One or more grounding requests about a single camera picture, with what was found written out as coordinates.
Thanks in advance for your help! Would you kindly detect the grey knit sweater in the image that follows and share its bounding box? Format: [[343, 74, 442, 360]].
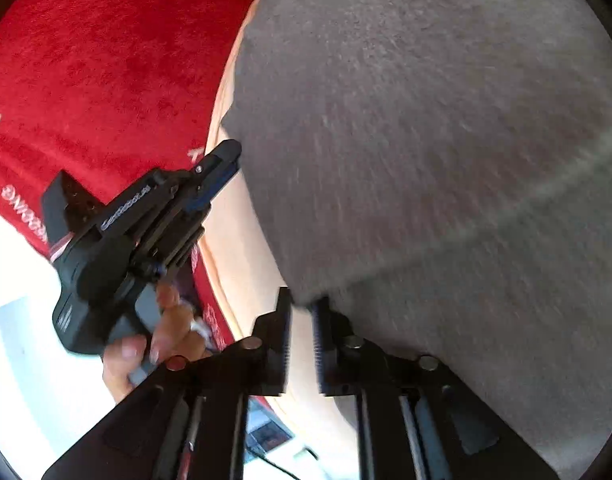
[[223, 0, 612, 479]]

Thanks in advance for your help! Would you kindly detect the red wedding bedspread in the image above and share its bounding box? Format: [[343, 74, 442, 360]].
[[0, 0, 267, 351]]

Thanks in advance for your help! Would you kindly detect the cream fleece blanket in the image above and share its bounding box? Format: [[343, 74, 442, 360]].
[[197, 0, 363, 480]]

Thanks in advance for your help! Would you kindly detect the black cable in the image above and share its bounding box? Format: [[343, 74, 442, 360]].
[[245, 443, 320, 480]]

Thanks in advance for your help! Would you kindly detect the person's left hand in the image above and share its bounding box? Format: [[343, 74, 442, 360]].
[[102, 283, 211, 403]]

